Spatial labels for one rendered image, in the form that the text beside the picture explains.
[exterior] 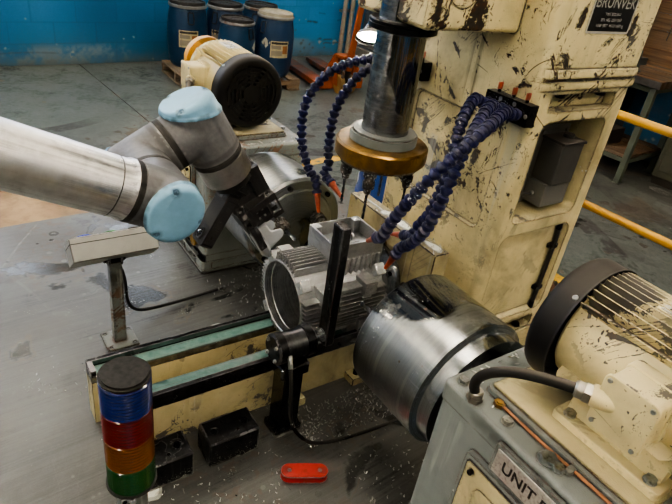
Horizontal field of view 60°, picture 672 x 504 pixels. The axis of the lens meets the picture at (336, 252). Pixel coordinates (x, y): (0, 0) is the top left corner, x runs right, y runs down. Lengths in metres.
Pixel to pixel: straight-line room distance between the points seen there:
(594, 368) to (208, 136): 0.65
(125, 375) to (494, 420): 0.47
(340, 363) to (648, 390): 0.75
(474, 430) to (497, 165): 0.54
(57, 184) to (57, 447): 0.59
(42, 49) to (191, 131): 5.68
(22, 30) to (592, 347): 6.17
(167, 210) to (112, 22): 5.96
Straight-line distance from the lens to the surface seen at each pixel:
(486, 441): 0.84
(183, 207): 0.84
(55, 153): 0.79
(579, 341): 0.78
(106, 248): 1.25
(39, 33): 6.58
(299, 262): 1.14
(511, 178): 1.17
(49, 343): 1.45
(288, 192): 1.34
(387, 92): 1.08
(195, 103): 0.96
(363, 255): 1.18
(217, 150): 0.99
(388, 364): 0.99
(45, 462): 1.21
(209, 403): 1.18
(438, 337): 0.95
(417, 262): 1.21
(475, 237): 1.25
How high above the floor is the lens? 1.71
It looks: 30 degrees down
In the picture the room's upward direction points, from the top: 9 degrees clockwise
